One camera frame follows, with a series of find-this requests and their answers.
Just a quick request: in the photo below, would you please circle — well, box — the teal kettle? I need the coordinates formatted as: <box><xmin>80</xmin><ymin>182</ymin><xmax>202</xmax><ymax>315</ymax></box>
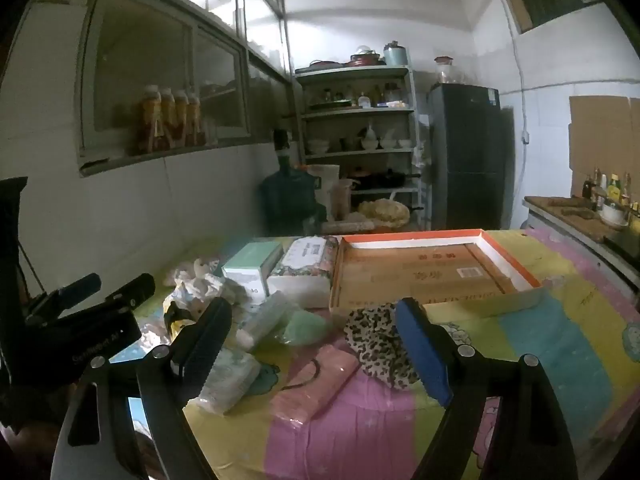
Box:
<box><xmin>382</xmin><ymin>41</ymin><xmax>408</xmax><ymax>67</ymax></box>

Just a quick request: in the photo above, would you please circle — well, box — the group of condiment bottles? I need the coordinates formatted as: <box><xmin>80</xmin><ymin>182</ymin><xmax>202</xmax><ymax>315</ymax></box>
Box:
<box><xmin>580</xmin><ymin>167</ymin><xmax>640</xmax><ymax>216</ymax></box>

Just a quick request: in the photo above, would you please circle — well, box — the glass-door wall cabinet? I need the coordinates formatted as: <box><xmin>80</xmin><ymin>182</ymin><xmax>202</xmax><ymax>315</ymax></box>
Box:
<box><xmin>75</xmin><ymin>0</ymin><xmax>301</xmax><ymax>176</ymax></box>

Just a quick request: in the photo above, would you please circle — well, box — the clear tube pack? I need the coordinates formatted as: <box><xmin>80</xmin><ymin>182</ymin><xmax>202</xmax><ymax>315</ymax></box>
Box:
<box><xmin>236</xmin><ymin>290</ymin><xmax>301</xmax><ymax>351</ymax></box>

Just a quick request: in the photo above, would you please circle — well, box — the green tissue box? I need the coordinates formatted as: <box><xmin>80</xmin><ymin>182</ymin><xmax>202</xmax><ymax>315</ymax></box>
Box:
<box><xmin>221</xmin><ymin>241</ymin><xmax>283</xmax><ymax>306</ymax></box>

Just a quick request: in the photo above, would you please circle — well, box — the white metal shelf rack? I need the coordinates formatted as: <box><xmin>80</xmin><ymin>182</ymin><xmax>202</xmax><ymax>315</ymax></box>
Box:
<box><xmin>294</xmin><ymin>65</ymin><xmax>431</xmax><ymax>231</ymax></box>

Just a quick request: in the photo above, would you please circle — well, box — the floral tissue pack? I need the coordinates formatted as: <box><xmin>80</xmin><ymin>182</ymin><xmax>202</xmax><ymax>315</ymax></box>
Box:
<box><xmin>266</xmin><ymin>235</ymin><xmax>341</xmax><ymax>309</ymax></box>

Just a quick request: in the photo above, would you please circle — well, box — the dark refrigerator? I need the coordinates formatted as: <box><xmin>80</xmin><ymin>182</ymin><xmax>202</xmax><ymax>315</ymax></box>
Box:
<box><xmin>427</xmin><ymin>82</ymin><xmax>516</xmax><ymax>231</ymax></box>

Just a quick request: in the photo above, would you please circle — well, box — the kitchen counter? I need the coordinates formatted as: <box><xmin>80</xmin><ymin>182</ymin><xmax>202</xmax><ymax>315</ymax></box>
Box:
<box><xmin>522</xmin><ymin>195</ymin><xmax>640</xmax><ymax>301</ymax></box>

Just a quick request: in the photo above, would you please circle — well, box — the blue water jug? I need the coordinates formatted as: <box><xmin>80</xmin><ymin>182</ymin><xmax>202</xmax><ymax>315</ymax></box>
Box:
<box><xmin>260</xmin><ymin>130</ymin><xmax>326</xmax><ymax>236</ymax></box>

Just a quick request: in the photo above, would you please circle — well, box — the leopard print cloth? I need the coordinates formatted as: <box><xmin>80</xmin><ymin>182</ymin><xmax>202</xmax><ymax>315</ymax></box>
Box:
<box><xmin>344</xmin><ymin>307</ymin><xmax>426</xmax><ymax>391</ymax></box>

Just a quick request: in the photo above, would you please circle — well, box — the stack of flatbreads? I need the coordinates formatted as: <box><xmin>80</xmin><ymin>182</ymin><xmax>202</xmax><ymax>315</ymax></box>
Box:
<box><xmin>357</xmin><ymin>199</ymin><xmax>411</xmax><ymax>228</ymax></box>

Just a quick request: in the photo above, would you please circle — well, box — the glass jar with red lid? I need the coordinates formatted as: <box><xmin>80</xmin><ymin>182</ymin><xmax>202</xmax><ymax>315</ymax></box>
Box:
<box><xmin>434</xmin><ymin>56</ymin><xmax>456</xmax><ymax>84</ymax></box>

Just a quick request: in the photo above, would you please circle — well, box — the black pan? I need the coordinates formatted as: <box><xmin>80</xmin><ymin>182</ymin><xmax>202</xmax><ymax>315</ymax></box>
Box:
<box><xmin>350</xmin><ymin>167</ymin><xmax>421</xmax><ymax>191</ymax></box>

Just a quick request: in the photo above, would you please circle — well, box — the colourful printed blanket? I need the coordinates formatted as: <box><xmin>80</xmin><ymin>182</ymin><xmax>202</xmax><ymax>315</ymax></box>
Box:
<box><xmin>107</xmin><ymin>230</ymin><xmax>640</xmax><ymax>480</ymax></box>

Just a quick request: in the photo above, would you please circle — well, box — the orange-rimmed cardboard box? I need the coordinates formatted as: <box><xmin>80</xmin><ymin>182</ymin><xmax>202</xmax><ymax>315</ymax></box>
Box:
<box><xmin>328</xmin><ymin>229</ymin><xmax>553</xmax><ymax>318</ymax></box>

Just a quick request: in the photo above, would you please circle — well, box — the pink packet with black strap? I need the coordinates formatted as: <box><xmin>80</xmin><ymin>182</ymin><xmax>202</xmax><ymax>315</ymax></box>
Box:
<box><xmin>270</xmin><ymin>344</ymin><xmax>361</xmax><ymax>426</ymax></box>

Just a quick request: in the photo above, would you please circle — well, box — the plastic bags pile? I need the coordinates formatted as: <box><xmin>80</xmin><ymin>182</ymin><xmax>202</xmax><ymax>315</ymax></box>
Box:
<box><xmin>167</xmin><ymin>257</ymin><xmax>243</xmax><ymax>308</ymax></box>

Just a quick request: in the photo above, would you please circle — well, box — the green round puff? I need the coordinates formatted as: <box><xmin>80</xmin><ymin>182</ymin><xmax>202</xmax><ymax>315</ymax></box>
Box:
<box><xmin>282</xmin><ymin>309</ymin><xmax>331</xmax><ymax>347</ymax></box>

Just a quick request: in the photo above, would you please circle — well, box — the clear plastic jar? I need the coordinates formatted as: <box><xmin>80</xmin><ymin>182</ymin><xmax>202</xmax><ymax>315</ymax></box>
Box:
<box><xmin>327</xmin><ymin>180</ymin><xmax>356</xmax><ymax>221</ymax></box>

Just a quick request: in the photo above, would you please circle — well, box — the red pot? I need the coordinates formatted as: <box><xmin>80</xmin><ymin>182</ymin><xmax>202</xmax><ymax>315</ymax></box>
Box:
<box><xmin>347</xmin><ymin>47</ymin><xmax>383</xmax><ymax>67</ymax></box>

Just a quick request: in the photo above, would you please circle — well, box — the white bag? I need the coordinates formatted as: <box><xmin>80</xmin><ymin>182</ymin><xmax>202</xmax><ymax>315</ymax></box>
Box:
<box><xmin>306</xmin><ymin>164</ymin><xmax>341</xmax><ymax>221</ymax></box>

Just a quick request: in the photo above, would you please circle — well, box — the cardboard sheet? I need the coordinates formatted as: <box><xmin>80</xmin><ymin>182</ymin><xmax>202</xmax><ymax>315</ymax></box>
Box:
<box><xmin>567</xmin><ymin>95</ymin><xmax>640</xmax><ymax>196</ymax></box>

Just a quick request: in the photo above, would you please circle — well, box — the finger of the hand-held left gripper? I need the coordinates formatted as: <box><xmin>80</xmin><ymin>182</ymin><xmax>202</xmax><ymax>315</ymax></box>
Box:
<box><xmin>97</xmin><ymin>273</ymin><xmax>157</xmax><ymax>311</ymax></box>
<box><xmin>25</xmin><ymin>273</ymin><xmax>102</xmax><ymax>326</ymax></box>

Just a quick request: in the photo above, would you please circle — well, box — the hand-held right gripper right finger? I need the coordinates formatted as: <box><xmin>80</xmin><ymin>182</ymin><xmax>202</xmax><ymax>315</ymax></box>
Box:
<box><xmin>394</xmin><ymin>297</ymin><xmax>581</xmax><ymax>480</ymax></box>

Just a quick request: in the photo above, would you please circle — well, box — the stack of white bowls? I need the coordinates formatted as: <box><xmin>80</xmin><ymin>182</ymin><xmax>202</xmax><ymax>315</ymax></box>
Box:
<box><xmin>357</xmin><ymin>125</ymin><xmax>383</xmax><ymax>152</ymax></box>

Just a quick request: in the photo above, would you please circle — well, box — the white tissue pack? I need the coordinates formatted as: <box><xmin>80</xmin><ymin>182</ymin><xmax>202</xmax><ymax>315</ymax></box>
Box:
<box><xmin>192</xmin><ymin>347</ymin><xmax>263</xmax><ymax>416</ymax></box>

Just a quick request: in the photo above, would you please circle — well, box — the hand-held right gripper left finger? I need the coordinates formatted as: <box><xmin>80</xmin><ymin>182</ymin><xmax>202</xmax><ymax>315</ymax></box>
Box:
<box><xmin>50</xmin><ymin>297</ymin><xmax>233</xmax><ymax>480</ymax></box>

